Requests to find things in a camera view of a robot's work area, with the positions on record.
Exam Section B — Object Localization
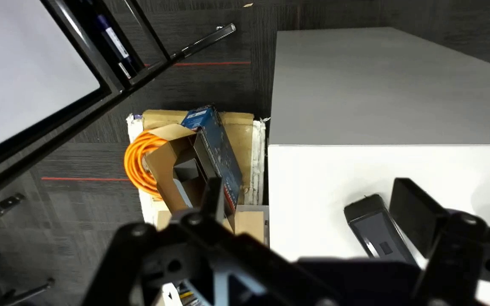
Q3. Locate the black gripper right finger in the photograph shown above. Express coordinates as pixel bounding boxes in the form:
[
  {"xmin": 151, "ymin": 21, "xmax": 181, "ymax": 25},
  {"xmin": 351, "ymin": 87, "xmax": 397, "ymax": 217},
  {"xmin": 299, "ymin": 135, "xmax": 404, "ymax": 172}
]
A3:
[{"xmin": 387, "ymin": 176, "xmax": 490, "ymax": 306}]

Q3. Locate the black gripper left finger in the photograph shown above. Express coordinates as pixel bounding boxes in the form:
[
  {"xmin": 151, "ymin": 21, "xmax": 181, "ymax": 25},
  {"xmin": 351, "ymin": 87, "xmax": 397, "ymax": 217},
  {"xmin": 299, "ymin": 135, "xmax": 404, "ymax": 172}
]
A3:
[{"xmin": 81, "ymin": 206, "xmax": 336, "ymax": 306}]

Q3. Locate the black whiteboard duster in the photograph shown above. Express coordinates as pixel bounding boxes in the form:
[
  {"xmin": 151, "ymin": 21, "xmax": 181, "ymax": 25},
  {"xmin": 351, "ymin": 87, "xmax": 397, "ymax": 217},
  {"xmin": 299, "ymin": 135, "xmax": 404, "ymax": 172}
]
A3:
[{"xmin": 343, "ymin": 193, "xmax": 414, "ymax": 266}]

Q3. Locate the blue box with label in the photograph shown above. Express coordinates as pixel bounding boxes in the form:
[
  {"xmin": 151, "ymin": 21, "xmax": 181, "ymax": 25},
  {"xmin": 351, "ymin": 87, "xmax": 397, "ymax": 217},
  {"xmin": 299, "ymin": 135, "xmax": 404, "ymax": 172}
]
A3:
[{"xmin": 180, "ymin": 104, "xmax": 244, "ymax": 212}]

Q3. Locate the open cardboard box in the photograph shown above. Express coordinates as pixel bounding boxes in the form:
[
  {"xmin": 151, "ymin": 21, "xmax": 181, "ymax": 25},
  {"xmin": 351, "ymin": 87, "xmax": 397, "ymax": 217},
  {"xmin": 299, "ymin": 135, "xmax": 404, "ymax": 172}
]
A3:
[{"xmin": 123, "ymin": 108, "xmax": 268, "ymax": 246}]

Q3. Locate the white table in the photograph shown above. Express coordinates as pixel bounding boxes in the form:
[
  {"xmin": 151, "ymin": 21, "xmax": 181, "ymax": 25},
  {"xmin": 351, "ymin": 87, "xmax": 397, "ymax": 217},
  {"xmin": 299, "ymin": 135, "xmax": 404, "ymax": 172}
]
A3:
[{"xmin": 266, "ymin": 26, "xmax": 490, "ymax": 306}]

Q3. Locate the whiteboard marker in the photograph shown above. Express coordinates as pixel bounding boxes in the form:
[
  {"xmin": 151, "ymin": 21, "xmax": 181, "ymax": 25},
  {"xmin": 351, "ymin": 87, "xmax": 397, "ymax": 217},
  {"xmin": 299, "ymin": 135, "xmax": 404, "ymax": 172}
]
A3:
[{"xmin": 95, "ymin": 14, "xmax": 134, "ymax": 65}]

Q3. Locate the orange coiled cable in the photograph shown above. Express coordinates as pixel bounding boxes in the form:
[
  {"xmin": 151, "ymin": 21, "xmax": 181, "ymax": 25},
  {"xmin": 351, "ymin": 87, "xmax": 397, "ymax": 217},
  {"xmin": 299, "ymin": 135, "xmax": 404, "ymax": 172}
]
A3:
[{"xmin": 122, "ymin": 132, "xmax": 169, "ymax": 198}]

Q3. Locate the whiteboard with black frame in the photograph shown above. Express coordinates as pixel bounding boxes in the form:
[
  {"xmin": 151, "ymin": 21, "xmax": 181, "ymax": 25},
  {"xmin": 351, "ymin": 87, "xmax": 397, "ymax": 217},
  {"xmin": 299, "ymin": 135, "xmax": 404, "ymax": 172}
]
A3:
[{"xmin": 0, "ymin": 0, "xmax": 237, "ymax": 201}]

